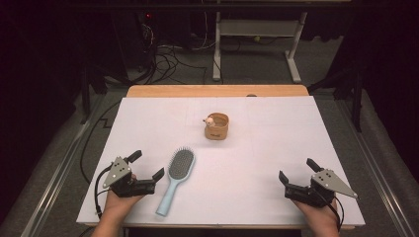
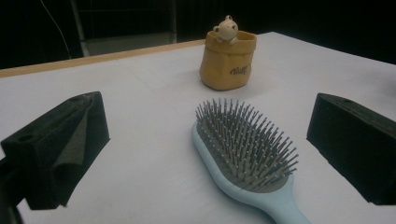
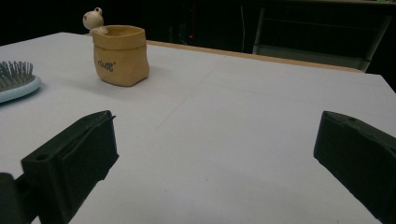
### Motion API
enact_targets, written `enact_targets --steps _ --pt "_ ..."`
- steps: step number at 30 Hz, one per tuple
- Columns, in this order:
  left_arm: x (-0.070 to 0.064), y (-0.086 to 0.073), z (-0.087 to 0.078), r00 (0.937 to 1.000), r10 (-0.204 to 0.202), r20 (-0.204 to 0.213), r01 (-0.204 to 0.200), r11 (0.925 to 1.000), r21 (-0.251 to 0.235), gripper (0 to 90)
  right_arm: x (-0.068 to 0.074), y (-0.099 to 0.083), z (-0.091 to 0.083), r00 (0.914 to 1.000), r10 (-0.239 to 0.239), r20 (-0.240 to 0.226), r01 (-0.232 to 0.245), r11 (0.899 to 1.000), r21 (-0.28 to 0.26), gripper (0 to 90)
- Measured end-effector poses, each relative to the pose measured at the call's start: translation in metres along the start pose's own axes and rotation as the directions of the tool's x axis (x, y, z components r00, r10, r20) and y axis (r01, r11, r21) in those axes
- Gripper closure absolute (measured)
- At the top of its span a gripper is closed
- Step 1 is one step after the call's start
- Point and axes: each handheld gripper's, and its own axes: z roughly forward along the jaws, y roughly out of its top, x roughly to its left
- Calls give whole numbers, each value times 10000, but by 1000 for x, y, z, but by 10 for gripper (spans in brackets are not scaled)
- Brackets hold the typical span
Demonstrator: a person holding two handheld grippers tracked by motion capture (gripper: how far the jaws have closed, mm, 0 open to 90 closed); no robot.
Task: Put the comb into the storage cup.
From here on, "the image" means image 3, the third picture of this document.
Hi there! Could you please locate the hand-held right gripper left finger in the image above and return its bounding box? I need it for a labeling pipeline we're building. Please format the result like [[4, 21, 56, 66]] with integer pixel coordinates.
[[21, 109, 120, 224]]

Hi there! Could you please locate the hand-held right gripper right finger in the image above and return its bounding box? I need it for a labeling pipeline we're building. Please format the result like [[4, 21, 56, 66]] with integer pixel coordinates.
[[313, 110, 396, 224]]

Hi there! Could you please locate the light blue hairbrush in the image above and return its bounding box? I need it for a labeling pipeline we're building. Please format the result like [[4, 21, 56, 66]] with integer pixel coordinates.
[[0, 60, 42, 105]]

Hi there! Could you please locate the tan pot with bear figure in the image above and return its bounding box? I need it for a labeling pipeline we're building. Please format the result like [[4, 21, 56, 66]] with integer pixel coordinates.
[[82, 7, 150, 88]]

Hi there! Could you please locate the white table cover sheet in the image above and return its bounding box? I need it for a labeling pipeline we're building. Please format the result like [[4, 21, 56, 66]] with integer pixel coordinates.
[[0, 32, 396, 224]]

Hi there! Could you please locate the wooden table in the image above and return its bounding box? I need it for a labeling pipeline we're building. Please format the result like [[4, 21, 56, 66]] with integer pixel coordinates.
[[85, 32, 363, 74]]

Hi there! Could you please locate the white metal table frame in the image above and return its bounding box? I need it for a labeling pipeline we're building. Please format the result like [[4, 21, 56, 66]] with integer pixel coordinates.
[[252, 6, 393, 73]]

